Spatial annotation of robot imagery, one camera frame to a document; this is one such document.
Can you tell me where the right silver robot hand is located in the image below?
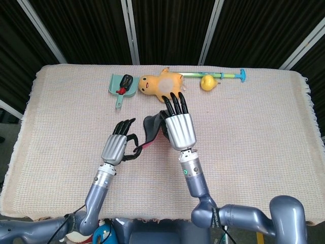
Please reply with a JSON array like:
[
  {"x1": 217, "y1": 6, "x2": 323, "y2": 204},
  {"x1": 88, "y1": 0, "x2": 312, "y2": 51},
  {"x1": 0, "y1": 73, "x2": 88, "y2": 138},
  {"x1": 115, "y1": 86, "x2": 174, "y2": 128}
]
[{"x1": 158, "y1": 91, "x2": 198, "y2": 151}]

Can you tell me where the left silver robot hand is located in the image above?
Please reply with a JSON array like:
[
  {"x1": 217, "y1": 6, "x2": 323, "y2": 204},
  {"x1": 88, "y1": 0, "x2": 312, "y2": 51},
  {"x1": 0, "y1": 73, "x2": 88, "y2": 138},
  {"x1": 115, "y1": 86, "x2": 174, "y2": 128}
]
[{"x1": 101, "y1": 117, "x2": 143, "y2": 167}]

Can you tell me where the dark grey cloth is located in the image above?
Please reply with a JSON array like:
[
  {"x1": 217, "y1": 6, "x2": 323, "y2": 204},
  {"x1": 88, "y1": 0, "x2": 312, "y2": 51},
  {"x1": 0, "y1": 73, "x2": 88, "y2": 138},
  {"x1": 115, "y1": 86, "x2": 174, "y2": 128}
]
[{"x1": 134, "y1": 109, "x2": 170, "y2": 153}]

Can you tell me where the beige woven tablecloth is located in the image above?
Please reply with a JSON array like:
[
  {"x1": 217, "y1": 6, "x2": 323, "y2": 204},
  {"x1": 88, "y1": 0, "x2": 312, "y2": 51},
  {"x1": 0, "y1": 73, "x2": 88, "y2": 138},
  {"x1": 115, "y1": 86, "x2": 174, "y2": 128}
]
[{"x1": 0, "y1": 64, "x2": 325, "y2": 226}]

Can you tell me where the yellow plush toy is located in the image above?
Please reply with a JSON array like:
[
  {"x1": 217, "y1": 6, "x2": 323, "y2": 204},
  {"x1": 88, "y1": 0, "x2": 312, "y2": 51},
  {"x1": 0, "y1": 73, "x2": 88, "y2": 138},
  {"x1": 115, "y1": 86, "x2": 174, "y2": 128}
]
[{"x1": 138, "y1": 67, "x2": 187, "y2": 103}]

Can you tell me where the yellow toy pear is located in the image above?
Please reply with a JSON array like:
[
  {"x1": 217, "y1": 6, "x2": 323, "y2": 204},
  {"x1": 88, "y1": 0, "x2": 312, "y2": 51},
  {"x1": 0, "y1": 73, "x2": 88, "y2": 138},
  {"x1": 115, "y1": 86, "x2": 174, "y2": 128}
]
[{"x1": 201, "y1": 74, "x2": 218, "y2": 92}]

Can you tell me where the teal plastic dustpan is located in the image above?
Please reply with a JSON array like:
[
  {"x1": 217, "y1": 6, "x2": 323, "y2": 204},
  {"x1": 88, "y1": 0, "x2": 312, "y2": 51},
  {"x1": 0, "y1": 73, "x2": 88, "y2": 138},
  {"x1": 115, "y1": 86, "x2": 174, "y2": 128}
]
[{"x1": 107, "y1": 73, "x2": 140, "y2": 110}]

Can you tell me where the small black device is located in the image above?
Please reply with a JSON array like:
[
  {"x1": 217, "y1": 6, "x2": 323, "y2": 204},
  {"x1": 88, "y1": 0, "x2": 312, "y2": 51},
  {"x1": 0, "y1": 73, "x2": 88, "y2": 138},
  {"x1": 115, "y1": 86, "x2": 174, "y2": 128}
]
[{"x1": 119, "y1": 74, "x2": 134, "y2": 89}]

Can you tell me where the green and blue pump toy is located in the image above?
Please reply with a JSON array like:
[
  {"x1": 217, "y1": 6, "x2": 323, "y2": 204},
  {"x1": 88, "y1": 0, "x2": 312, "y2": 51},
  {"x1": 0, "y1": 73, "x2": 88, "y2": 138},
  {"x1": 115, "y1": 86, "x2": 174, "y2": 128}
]
[{"x1": 177, "y1": 68, "x2": 247, "y2": 83}]

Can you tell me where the white and red round object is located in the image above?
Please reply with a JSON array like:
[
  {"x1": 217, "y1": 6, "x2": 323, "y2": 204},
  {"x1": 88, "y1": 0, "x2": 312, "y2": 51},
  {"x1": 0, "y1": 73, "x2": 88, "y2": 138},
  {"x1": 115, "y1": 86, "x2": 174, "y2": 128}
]
[{"x1": 64, "y1": 228, "x2": 93, "y2": 244}]

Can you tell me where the grey robot torso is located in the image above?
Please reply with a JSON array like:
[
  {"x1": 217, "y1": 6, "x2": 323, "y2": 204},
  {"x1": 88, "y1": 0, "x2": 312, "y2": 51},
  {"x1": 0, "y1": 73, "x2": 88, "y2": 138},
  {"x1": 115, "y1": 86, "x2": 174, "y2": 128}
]
[{"x1": 111, "y1": 218, "x2": 211, "y2": 244}]

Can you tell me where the dark pleated partition panel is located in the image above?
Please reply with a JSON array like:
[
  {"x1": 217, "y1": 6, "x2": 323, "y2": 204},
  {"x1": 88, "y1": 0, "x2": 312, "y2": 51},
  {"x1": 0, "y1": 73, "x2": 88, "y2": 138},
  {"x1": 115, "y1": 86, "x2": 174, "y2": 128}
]
[
  {"x1": 205, "y1": 0, "x2": 325, "y2": 69},
  {"x1": 0, "y1": 0, "x2": 60, "y2": 112},
  {"x1": 291, "y1": 40, "x2": 325, "y2": 138},
  {"x1": 27, "y1": 0, "x2": 134, "y2": 66},
  {"x1": 132, "y1": 0, "x2": 216, "y2": 66}
]

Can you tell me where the black velcro strap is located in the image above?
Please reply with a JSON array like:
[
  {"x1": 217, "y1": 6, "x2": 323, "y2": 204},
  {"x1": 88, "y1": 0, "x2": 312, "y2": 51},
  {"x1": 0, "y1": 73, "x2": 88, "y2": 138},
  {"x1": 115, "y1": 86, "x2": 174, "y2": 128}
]
[
  {"x1": 210, "y1": 207, "x2": 221, "y2": 228},
  {"x1": 67, "y1": 213, "x2": 78, "y2": 233}
]

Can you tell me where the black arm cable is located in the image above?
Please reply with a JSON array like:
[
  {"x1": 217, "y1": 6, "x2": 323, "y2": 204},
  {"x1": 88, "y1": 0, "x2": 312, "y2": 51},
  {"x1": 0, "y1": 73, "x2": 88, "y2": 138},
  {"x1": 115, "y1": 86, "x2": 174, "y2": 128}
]
[{"x1": 47, "y1": 204, "x2": 87, "y2": 244}]

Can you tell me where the white partition post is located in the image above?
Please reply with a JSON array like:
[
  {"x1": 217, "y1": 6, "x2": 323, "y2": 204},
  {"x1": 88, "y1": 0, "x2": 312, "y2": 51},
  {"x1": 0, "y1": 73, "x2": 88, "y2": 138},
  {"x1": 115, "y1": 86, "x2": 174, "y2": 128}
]
[
  {"x1": 278, "y1": 17, "x2": 325, "y2": 71},
  {"x1": 17, "y1": 0, "x2": 67, "y2": 64},
  {"x1": 0, "y1": 99, "x2": 24, "y2": 120},
  {"x1": 198, "y1": 0, "x2": 225, "y2": 66},
  {"x1": 120, "y1": 0, "x2": 140, "y2": 65}
]

